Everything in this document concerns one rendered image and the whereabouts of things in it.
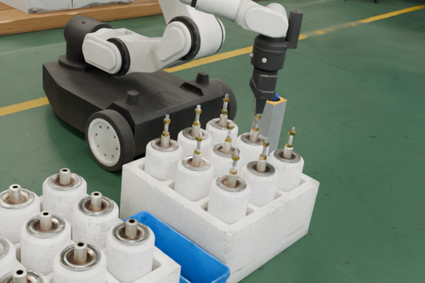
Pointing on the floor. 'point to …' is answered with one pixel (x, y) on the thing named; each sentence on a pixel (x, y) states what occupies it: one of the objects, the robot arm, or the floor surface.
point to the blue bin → (184, 252)
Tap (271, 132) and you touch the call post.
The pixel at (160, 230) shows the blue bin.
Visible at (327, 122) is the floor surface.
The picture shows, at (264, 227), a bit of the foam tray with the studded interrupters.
